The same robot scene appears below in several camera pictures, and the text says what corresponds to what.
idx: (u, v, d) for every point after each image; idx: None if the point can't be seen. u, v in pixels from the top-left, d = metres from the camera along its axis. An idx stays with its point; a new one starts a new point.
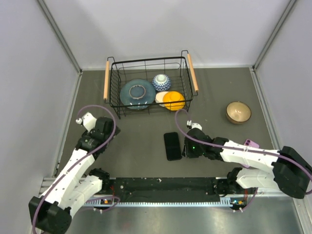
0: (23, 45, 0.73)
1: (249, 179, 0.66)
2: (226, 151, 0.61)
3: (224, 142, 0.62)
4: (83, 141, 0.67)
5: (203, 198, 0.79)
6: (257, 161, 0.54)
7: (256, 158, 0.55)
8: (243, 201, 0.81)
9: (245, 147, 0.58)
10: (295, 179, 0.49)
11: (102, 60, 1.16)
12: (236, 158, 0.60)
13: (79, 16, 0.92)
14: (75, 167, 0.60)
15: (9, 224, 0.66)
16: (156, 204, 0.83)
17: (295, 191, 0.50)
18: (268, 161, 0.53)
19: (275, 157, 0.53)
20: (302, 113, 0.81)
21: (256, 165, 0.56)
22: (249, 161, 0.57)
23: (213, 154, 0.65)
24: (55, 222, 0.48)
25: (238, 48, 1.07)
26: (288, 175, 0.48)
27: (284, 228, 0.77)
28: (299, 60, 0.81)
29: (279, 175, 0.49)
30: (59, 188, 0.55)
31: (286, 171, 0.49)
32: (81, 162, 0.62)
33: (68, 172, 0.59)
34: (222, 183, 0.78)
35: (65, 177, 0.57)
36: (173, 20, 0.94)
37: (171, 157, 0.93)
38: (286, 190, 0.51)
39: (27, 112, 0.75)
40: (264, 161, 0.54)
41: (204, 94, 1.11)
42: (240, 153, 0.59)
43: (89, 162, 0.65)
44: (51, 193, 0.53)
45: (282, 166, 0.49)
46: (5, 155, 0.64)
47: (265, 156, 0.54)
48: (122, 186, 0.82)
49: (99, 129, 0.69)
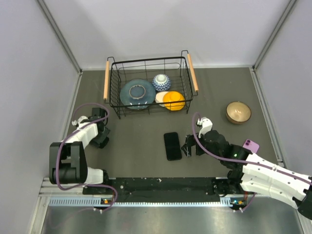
0: (22, 45, 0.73)
1: (259, 187, 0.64)
2: (250, 166, 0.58)
3: (247, 154, 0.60)
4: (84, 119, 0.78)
5: (204, 198, 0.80)
6: (287, 184, 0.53)
7: (285, 180, 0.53)
8: (243, 201, 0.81)
9: (274, 166, 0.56)
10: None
11: (102, 60, 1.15)
12: (260, 175, 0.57)
13: (79, 15, 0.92)
14: (86, 126, 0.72)
15: (9, 224, 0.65)
16: (156, 204, 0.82)
17: None
18: (300, 186, 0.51)
19: (307, 184, 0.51)
20: (302, 114, 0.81)
21: (281, 185, 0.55)
22: (276, 181, 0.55)
23: (232, 165, 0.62)
24: (78, 156, 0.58)
25: (238, 48, 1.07)
26: None
27: (283, 228, 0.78)
28: (299, 60, 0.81)
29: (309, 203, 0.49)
30: (75, 137, 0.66)
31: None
32: (90, 125, 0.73)
33: (81, 128, 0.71)
34: (221, 183, 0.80)
35: (79, 131, 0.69)
36: (173, 20, 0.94)
37: (170, 157, 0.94)
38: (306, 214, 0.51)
39: (27, 112, 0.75)
40: (295, 186, 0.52)
41: (205, 94, 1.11)
42: (267, 171, 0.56)
43: (95, 128, 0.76)
44: (69, 139, 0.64)
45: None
46: (4, 155, 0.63)
47: (296, 181, 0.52)
48: (122, 186, 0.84)
49: (96, 114, 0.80)
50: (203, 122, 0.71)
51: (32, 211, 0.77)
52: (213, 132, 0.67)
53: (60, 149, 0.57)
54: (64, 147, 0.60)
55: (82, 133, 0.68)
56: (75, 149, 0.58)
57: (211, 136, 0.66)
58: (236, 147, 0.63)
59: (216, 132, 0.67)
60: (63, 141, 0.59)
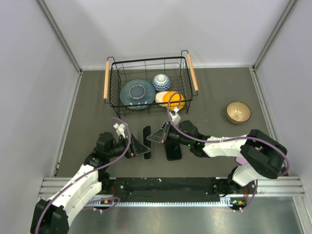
0: (22, 45, 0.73)
1: (242, 173, 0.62)
2: (207, 146, 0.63)
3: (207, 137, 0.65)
4: (90, 159, 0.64)
5: (203, 199, 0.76)
6: (230, 146, 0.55)
7: (228, 145, 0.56)
8: (243, 201, 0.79)
9: (221, 138, 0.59)
10: (265, 158, 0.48)
11: (102, 60, 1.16)
12: (217, 150, 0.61)
13: (79, 15, 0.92)
14: (83, 178, 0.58)
15: (9, 224, 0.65)
16: (156, 204, 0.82)
17: (267, 170, 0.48)
18: (238, 144, 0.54)
19: (243, 140, 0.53)
20: (302, 114, 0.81)
21: (232, 152, 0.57)
22: (225, 149, 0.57)
23: (199, 152, 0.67)
24: (57, 225, 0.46)
25: (238, 48, 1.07)
26: (255, 155, 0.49)
27: (284, 228, 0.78)
28: (299, 60, 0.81)
29: (247, 156, 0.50)
30: (65, 194, 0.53)
31: (252, 150, 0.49)
32: (88, 175, 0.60)
33: (75, 182, 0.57)
34: (222, 183, 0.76)
35: (72, 185, 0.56)
36: (174, 19, 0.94)
37: (171, 157, 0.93)
38: (262, 172, 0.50)
39: (27, 112, 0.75)
40: (235, 146, 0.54)
41: (205, 94, 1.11)
42: (217, 144, 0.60)
43: (95, 176, 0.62)
44: (58, 198, 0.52)
45: (247, 148, 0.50)
46: (5, 155, 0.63)
47: (236, 141, 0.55)
48: (122, 186, 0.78)
49: (101, 149, 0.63)
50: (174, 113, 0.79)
51: (32, 211, 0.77)
52: (185, 124, 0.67)
53: (42, 215, 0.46)
54: (48, 210, 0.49)
55: (75, 189, 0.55)
56: (56, 218, 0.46)
57: (185, 127, 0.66)
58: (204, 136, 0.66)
59: (190, 122, 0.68)
60: (50, 201, 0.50)
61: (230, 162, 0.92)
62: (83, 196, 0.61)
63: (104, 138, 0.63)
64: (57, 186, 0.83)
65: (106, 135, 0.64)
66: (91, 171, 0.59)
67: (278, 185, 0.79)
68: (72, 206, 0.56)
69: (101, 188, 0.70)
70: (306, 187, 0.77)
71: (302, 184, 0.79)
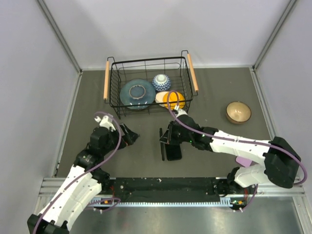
0: (23, 45, 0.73)
1: (247, 175, 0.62)
2: (216, 141, 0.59)
3: (214, 131, 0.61)
4: (80, 158, 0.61)
5: (203, 199, 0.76)
6: (248, 151, 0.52)
7: (246, 148, 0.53)
8: (243, 201, 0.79)
9: (236, 137, 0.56)
10: (286, 169, 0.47)
11: (102, 60, 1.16)
12: (227, 148, 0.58)
13: (79, 15, 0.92)
14: (73, 184, 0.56)
15: (9, 224, 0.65)
16: (156, 204, 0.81)
17: (284, 181, 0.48)
18: (259, 151, 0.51)
19: (266, 147, 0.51)
20: (302, 114, 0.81)
21: (247, 155, 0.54)
22: (240, 151, 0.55)
23: (202, 145, 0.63)
24: None
25: (238, 48, 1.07)
26: (279, 165, 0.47)
27: (284, 228, 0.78)
28: (299, 60, 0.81)
29: (269, 165, 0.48)
30: (56, 206, 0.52)
31: (277, 161, 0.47)
32: (79, 179, 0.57)
33: (65, 190, 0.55)
34: (222, 183, 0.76)
35: (62, 194, 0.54)
36: (174, 19, 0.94)
37: (171, 157, 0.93)
38: (275, 180, 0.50)
39: (27, 112, 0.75)
40: (255, 152, 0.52)
41: (205, 94, 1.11)
42: (230, 143, 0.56)
43: (87, 178, 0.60)
44: (49, 211, 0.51)
45: (271, 157, 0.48)
46: (4, 155, 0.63)
47: (256, 146, 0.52)
48: (122, 186, 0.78)
49: (94, 144, 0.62)
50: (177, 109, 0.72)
51: (32, 212, 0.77)
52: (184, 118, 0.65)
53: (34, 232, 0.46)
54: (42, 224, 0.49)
55: (66, 199, 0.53)
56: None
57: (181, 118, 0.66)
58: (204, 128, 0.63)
59: (186, 115, 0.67)
60: (41, 216, 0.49)
61: (230, 162, 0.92)
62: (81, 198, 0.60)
63: (98, 133, 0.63)
64: (57, 187, 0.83)
65: (97, 130, 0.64)
66: (81, 176, 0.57)
67: (278, 185, 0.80)
68: (71, 211, 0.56)
69: (101, 187, 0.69)
70: (306, 187, 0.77)
71: (302, 184, 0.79)
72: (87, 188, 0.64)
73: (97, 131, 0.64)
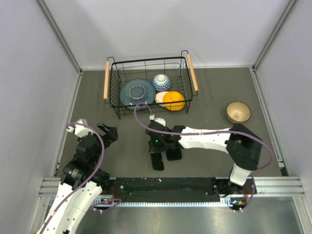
0: (23, 45, 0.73)
1: (236, 172, 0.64)
2: (184, 138, 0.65)
3: (181, 129, 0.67)
4: (66, 174, 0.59)
5: (203, 199, 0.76)
6: (213, 142, 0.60)
7: (210, 139, 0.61)
8: (243, 201, 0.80)
9: (200, 131, 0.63)
10: (247, 152, 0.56)
11: (102, 60, 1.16)
12: (194, 143, 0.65)
13: (79, 15, 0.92)
14: (62, 204, 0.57)
15: (9, 224, 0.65)
16: (156, 204, 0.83)
17: (249, 163, 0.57)
18: (222, 140, 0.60)
19: (226, 135, 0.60)
20: (302, 114, 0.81)
21: (212, 146, 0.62)
22: (206, 143, 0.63)
23: (172, 144, 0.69)
24: None
25: (238, 48, 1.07)
26: (240, 150, 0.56)
27: (284, 228, 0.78)
28: (299, 60, 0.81)
29: (233, 151, 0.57)
30: (50, 228, 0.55)
31: (237, 146, 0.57)
32: (68, 199, 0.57)
33: (55, 212, 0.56)
34: (222, 183, 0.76)
35: (53, 217, 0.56)
36: (174, 19, 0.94)
37: (171, 157, 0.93)
38: (243, 165, 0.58)
39: (27, 112, 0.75)
40: (219, 141, 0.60)
41: (205, 94, 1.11)
42: (197, 137, 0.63)
43: (78, 192, 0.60)
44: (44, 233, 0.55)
45: (232, 144, 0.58)
46: (5, 155, 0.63)
47: (219, 136, 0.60)
48: (122, 186, 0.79)
49: (82, 157, 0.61)
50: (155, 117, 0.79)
51: (32, 212, 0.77)
52: (154, 124, 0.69)
53: None
54: None
55: (57, 221, 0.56)
56: None
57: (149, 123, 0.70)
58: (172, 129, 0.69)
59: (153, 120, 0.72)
60: None
61: (230, 161, 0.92)
62: (80, 205, 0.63)
63: (84, 144, 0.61)
64: (57, 187, 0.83)
65: (83, 141, 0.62)
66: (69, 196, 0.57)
67: (278, 186, 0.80)
68: (72, 220, 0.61)
69: (101, 188, 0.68)
70: (306, 188, 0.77)
71: (302, 184, 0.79)
72: (86, 193, 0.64)
73: (81, 143, 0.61)
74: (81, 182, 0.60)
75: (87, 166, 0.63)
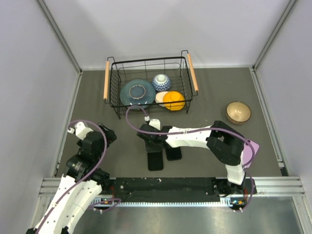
0: (23, 45, 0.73)
1: (230, 170, 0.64)
2: (170, 137, 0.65)
3: (168, 129, 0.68)
4: (70, 166, 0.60)
5: (203, 198, 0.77)
6: (195, 139, 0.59)
7: (193, 137, 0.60)
8: (243, 201, 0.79)
9: (185, 130, 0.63)
10: (228, 148, 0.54)
11: (102, 60, 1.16)
12: (181, 142, 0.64)
13: (79, 15, 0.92)
14: (65, 197, 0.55)
15: (9, 224, 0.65)
16: (156, 204, 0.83)
17: (230, 159, 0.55)
18: (204, 137, 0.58)
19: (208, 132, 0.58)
20: (302, 114, 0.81)
21: (196, 144, 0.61)
22: (190, 141, 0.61)
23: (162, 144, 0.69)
24: None
25: (238, 48, 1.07)
26: (219, 146, 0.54)
27: (284, 228, 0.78)
28: (299, 60, 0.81)
29: (212, 147, 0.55)
30: (50, 221, 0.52)
31: (217, 141, 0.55)
32: (70, 191, 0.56)
33: (56, 204, 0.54)
34: (222, 183, 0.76)
35: (54, 209, 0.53)
36: (174, 19, 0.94)
37: (171, 157, 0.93)
38: (224, 160, 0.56)
39: (27, 112, 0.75)
40: (201, 139, 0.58)
41: (204, 94, 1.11)
42: (181, 136, 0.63)
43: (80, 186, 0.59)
44: (44, 226, 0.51)
45: (212, 140, 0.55)
46: (5, 155, 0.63)
47: (202, 133, 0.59)
48: (122, 186, 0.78)
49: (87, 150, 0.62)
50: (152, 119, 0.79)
51: (31, 212, 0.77)
52: (144, 126, 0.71)
53: None
54: None
55: (58, 213, 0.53)
56: None
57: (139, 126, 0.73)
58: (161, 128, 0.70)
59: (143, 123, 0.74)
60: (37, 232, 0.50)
61: None
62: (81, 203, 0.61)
63: (90, 138, 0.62)
64: (57, 186, 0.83)
65: (90, 135, 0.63)
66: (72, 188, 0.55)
67: (278, 185, 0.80)
68: (71, 216, 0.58)
69: (101, 188, 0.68)
70: (306, 188, 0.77)
71: (302, 184, 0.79)
72: (86, 191, 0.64)
73: (87, 137, 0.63)
74: (83, 175, 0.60)
75: (90, 161, 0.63)
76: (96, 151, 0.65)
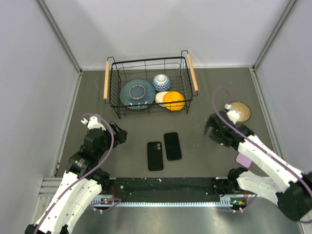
0: (22, 45, 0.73)
1: (251, 183, 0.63)
2: (247, 144, 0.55)
3: (248, 134, 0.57)
4: (72, 163, 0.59)
5: (203, 199, 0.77)
6: (275, 171, 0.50)
7: (274, 168, 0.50)
8: (243, 201, 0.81)
9: (270, 152, 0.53)
10: (302, 205, 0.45)
11: (102, 60, 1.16)
12: (253, 157, 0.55)
13: (79, 15, 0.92)
14: (67, 192, 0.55)
15: (9, 224, 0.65)
16: (156, 204, 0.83)
17: (293, 213, 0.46)
18: (286, 177, 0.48)
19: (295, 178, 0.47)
20: (302, 114, 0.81)
21: (270, 172, 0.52)
22: (266, 166, 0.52)
23: (230, 140, 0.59)
24: None
25: (238, 48, 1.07)
26: (298, 199, 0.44)
27: (284, 229, 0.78)
28: (299, 60, 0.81)
29: (289, 194, 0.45)
30: (51, 216, 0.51)
31: (299, 195, 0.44)
32: (72, 187, 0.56)
33: (58, 200, 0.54)
34: (222, 183, 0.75)
35: (56, 204, 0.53)
36: (173, 19, 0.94)
37: (170, 157, 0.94)
38: (285, 207, 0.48)
39: (27, 112, 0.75)
40: (282, 176, 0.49)
41: (205, 94, 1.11)
42: (262, 153, 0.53)
43: (82, 184, 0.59)
44: (44, 222, 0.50)
45: (297, 190, 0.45)
46: (5, 155, 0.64)
47: (286, 171, 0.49)
48: (122, 186, 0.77)
49: (88, 147, 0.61)
50: (230, 110, 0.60)
51: (31, 212, 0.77)
52: (224, 113, 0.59)
53: None
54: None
55: (60, 209, 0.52)
56: None
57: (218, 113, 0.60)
58: (239, 126, 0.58)
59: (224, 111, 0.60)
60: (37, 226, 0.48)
61: (230, 162, 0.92)
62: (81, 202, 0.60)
63: (92, 135, 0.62)
64: (57, 186, 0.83)
65: (91, 132, 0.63)
66: (74, 183, 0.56)
67: None
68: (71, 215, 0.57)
69: (101, 189, 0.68)
70: None
71: None
72: (86, 191, 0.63)
73: (89, 134, 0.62)
74: (86, 171, 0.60)
75: (92, 158, 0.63)
76: (97, 149, 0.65)
